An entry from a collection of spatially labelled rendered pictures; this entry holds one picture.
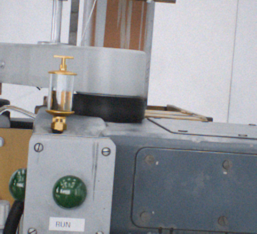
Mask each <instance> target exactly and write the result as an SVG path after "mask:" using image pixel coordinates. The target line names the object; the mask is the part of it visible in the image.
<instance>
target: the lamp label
mask: <svg viewBox="0 0 257 234"><path fill-rule="evenodd" d="M84 220H85V219H69V218H58V217H50V225H49V230H60V231H81V232H84Z"/></svg>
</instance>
